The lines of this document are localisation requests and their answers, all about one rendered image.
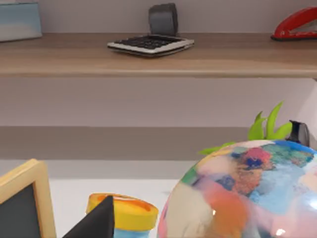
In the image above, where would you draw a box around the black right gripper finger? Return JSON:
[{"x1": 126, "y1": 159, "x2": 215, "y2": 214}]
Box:
[{"x1": 61, "y1": 195, "x2": 115, "y2": 238}]

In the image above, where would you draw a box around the yellow lidded blue bottle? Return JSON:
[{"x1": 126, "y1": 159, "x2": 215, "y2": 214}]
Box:
[{"x1": 86, "y1": 193, "x2": 159, "y2": 238}]

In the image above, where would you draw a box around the wooden framed blackboard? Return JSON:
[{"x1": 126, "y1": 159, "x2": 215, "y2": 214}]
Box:
[{"x1": 0, "y1": 159, "x2": 57, "y2": 238}]

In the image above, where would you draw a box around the multicoloured globe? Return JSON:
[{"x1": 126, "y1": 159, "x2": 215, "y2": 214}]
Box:
[{"x1": 158, "y1": 139, "x2": 317, "y2": 238}]

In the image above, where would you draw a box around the wooden shelf board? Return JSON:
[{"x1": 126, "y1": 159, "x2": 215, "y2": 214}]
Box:
[{"x1": 0, "y1": 32, "x2": 317, "y2": 78}]

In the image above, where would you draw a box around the black and white calculator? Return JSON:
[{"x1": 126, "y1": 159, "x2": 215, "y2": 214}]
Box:
[{"x1": 107, "y1": 34, "x2": 195, "y2": 58}]

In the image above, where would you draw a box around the green leafy plant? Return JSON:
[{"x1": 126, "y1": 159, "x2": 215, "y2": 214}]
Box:
[{"x1": 197, "y1": 101, "x2": 293, "y2": 156}]

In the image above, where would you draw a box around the dark grey rounded box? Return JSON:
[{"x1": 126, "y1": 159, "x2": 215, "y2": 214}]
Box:
[{"x1": 148, "y1": 2, "x2": 179, "y2": 37}]

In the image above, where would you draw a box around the light blue box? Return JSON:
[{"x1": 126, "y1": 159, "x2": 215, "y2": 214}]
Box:
[{"x1": 0, "y1": 0, "x2": 43, "y2": 42}]

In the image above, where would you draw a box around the red stapler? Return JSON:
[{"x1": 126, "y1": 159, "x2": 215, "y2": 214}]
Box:
[{"x1": 270, "y1": 6, "x2": 317, "y2": 42}]

